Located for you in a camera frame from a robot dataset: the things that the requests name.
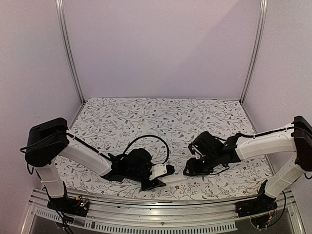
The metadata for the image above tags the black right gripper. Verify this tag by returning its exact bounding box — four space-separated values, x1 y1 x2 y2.
183 152 220 176

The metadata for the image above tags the white air conditioner remote control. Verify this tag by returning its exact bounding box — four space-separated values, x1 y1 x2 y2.
159 174 188 184

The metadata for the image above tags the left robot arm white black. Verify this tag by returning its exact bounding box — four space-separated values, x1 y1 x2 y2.
20 117 169 212

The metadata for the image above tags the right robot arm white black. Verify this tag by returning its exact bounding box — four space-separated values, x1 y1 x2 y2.
183 116 312 213

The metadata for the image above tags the floral patterned table mat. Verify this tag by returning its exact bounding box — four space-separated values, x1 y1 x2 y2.
56 98 272 200

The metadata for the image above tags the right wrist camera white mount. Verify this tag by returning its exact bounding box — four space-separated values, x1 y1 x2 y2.
188 143 205 159

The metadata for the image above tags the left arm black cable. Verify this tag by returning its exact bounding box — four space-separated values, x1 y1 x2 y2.
121 135 171 166

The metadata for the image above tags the right aluminium corner post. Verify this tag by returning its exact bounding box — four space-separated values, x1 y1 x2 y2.
239 0 268 106

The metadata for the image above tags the aluminium corner post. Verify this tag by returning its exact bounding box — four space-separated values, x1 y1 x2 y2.
239 0 268 106
55 0 85 105

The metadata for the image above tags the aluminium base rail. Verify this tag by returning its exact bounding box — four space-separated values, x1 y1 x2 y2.
21 189 308 234

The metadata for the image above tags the left aluminium corner post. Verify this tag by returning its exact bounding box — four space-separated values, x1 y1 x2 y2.
55 0 85 105

